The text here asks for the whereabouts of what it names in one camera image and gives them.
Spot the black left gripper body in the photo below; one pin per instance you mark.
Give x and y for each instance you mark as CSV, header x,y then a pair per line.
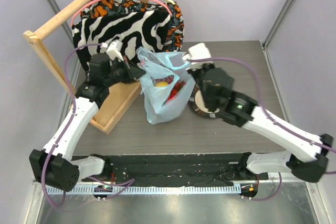
x,y
119,72

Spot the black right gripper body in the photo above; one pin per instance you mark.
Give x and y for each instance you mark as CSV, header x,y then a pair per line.
x,y
196,72

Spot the light blue cartoon plastic bag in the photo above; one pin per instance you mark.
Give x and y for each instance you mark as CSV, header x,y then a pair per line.
x,y
160,65

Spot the yellow pear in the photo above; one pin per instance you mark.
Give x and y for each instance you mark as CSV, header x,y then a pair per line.
x,y
162,84

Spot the red yellow cherry bunch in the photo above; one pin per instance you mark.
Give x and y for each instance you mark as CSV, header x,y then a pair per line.
x,y
177,87

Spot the red apple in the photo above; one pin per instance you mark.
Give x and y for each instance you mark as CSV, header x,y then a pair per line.
x,y
170,99

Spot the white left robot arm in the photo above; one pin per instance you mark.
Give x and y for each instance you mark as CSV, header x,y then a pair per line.
x,y
53,165

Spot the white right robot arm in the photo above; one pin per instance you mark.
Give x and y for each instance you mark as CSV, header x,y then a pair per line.
x,y
305,154

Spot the black fruit plate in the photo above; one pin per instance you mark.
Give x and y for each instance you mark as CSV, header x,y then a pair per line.
x,y
197,105

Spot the zebra pattern fleece garment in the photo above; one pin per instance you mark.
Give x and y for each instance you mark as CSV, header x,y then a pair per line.
x,y
137,29

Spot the pink clothes hanger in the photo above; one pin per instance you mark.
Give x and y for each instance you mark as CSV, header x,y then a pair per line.
x,y
100,8

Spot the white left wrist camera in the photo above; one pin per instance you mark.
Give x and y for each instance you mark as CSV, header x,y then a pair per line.
x,y
113,50

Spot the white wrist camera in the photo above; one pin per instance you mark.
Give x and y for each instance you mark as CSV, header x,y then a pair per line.
x,y
113,50
197,53

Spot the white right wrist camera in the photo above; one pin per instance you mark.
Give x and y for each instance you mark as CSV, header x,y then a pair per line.
x,y
197,53

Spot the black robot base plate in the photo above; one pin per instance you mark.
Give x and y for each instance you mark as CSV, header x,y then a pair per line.
x,y
178,170

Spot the white slotted cable duct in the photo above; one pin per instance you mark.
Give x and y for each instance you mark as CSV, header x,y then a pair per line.
x,y
84,189

